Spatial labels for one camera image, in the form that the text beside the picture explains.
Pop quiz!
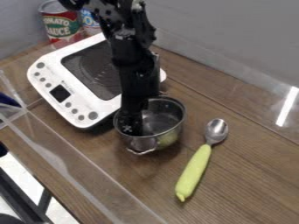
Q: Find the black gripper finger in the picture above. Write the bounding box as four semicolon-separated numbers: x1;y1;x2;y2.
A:
116;68;160;137

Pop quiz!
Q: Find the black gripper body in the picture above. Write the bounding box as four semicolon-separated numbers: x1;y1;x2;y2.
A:
104;27;160;88

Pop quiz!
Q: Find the silver metal pot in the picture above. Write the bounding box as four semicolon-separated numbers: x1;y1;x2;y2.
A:
113;97;185;155

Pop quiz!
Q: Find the white and black stove top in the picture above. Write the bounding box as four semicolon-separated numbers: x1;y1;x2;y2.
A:
25;31;168;130

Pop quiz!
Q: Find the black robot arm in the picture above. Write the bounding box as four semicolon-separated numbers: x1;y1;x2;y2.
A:
58;0;160;137

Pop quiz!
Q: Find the alphabet soup can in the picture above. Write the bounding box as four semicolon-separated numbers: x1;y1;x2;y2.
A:
78;8;101;36

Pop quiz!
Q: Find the tomato sauce can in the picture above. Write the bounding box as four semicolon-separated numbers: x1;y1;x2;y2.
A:
38;0;84;49

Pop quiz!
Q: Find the clear acrylic front panel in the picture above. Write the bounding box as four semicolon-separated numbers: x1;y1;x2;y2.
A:
0;69;168;224

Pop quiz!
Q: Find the spoon with green handle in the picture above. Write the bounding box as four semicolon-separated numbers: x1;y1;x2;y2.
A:
175;118;228;202

